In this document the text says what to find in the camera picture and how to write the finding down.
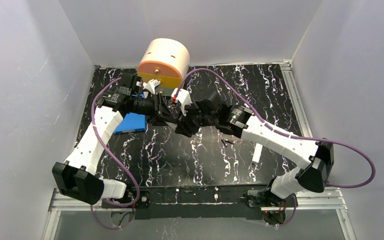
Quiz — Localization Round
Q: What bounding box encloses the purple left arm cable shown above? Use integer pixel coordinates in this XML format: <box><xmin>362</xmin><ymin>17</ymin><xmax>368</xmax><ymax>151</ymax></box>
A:
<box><xmin>89</xmin><ymin>76</ymin><xmax>141</xmax><ymax>231</ymax></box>

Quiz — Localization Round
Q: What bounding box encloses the cream round drawer cabinet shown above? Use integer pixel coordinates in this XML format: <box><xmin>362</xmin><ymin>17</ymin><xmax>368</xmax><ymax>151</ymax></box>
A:
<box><xmin>136</xmin><ymin>38</ymin><xmax>190</xmax><ymax>97</ymax></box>

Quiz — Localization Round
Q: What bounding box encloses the blue folded booklet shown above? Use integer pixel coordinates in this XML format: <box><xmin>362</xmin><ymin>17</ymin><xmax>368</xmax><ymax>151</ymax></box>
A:
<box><xmin>114</xmin><ymin>112</ymin><xmax>147</xmax><ymax>134</ymax></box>

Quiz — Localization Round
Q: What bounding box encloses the white rectangular bar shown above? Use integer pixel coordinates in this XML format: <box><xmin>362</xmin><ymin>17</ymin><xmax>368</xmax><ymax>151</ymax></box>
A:
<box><xmin>251</xmin><ymin>143</ymin><xmax>263</xmax><ymax>164</ymax></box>

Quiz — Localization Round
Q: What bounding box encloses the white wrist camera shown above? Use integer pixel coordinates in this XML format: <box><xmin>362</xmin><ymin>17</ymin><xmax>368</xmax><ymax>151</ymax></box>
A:
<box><xmin>171</xmin><ymin>88</ymin><xmax>192</xmax><ymax>107</ymax></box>
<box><xmin>142</xmin><ymin>79</ymin><xmax>161</xmax><ymax>98</ymax></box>

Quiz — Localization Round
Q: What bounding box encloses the aluminium frame rail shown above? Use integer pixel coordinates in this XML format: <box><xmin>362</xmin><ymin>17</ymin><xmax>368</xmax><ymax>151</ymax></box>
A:
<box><xmin>279</xmin><ymin>61</ymin><xmax>356</xmax><ymax>240</ymax></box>

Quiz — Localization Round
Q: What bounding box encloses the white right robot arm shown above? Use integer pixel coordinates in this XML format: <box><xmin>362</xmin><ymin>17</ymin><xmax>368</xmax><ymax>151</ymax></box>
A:
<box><xmin>171</xmin><ymin>93</ymin><xmax>333</xmax><ymax>201</ymax></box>

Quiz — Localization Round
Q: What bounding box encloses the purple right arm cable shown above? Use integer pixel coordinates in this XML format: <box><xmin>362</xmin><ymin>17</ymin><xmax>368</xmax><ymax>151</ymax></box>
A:
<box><xmin>177</xmin><ymin>67</ymin><xmax>377</xmax><ymax>190</ymax></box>

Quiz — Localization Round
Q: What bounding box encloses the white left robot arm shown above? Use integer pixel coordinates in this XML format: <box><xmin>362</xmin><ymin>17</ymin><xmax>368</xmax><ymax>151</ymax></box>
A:
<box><xmin>52</xmin><ymin>91</ymin><xmax>164</xmax><ymax>207</ymax></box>

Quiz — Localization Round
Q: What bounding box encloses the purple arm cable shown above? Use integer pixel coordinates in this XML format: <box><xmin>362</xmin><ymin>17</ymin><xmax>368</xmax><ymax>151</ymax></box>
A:
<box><xmin>89</xmin><ymin>76</ymin><xmax>141</xmax><ymax>231</ymax></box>
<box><xmin>177</xmin><ymin>67</ymin><xmax>377</xmax><ymax>190</ymax></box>

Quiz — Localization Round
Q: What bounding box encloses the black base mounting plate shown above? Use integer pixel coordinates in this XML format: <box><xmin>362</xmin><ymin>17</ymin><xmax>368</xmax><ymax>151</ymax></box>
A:
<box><xmin>100</xmin><ymin>183</ymin><xmax>299</xmax><ymax>221</ymax></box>

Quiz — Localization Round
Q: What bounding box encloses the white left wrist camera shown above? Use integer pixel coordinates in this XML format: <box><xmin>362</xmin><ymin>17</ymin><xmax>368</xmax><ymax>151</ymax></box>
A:
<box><xmin>142</xmin><ymin>79</ymin><xmax>161</xmax><ymax>98</ymax></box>

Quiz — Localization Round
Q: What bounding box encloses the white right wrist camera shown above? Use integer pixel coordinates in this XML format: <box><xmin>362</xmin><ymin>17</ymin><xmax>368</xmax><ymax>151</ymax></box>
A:
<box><xmin>171</xmin><ymin>88</ymin><xmax>192</xmax><ymax>107</ymax></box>

